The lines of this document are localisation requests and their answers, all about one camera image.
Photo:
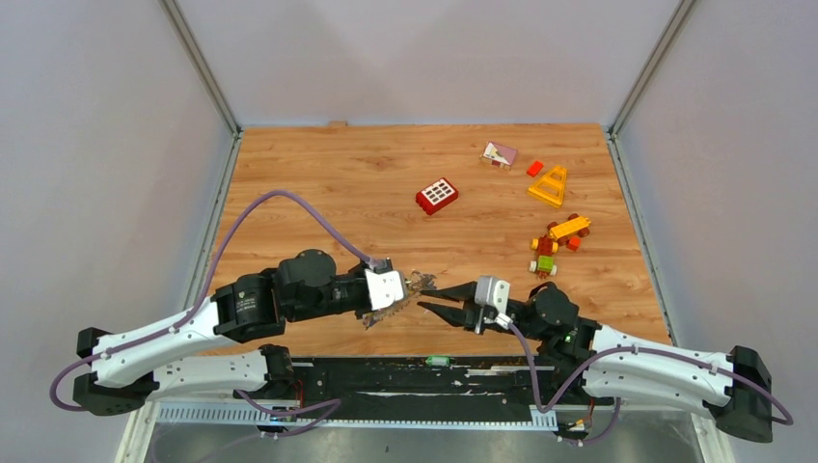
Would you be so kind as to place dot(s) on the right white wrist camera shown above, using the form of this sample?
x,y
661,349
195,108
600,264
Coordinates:
x,y
492,298

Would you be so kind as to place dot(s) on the yellow triangular toy frame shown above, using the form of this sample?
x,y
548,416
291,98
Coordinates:
x,y
550,188

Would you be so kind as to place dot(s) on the large grey toothed keyring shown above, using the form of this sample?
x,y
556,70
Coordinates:
x,y
416,282

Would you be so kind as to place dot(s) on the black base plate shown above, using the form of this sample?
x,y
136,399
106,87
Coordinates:
x,y
494,389

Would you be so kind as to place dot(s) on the small red toy brick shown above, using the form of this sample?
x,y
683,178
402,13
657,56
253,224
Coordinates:
x,y
535,168

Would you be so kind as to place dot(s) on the red green toy vehicle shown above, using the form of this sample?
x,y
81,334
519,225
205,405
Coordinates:
x,y
542,265

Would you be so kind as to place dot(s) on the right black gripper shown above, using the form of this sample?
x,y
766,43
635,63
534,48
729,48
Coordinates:
x,y
465,316

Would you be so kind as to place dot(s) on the small green bubble level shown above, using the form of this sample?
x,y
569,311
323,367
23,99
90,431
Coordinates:
x,y
438,361

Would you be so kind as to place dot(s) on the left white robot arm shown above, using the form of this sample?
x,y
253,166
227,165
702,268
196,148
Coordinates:
x,y
161,359

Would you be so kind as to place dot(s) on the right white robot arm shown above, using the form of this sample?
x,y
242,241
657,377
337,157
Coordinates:
x,y
568,353

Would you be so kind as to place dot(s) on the yellow orange toy car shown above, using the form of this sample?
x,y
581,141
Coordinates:
x,y
575,225

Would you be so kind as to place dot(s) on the red window toy brick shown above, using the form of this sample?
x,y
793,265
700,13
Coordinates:
x,y
436,196

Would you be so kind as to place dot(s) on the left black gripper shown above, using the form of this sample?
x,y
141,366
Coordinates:
x,y
360,269

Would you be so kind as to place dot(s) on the pink roof toy house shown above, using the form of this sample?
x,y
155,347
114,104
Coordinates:
x,y
499,155

